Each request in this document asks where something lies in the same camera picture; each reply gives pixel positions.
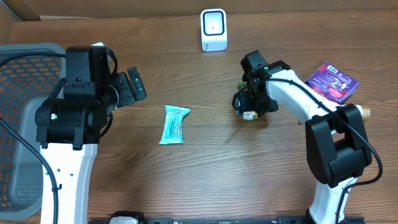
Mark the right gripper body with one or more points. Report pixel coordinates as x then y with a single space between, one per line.
252 104

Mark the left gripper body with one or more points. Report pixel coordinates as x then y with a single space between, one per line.
125 90

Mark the green juice pouch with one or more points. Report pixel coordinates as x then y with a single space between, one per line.
244 109

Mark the teal snack packet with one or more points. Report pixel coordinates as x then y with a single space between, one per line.
173 132

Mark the red purple snack packet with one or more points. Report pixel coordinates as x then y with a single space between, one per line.
332 83

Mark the white tube with gold cap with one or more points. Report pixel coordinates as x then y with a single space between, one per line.
365 112

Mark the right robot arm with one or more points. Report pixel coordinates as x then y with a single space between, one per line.
336 142

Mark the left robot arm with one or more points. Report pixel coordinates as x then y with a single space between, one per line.
70 124

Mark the white barcode scanner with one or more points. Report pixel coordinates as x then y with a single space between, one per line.
214 34

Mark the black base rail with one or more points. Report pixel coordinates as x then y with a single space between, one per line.
124 216

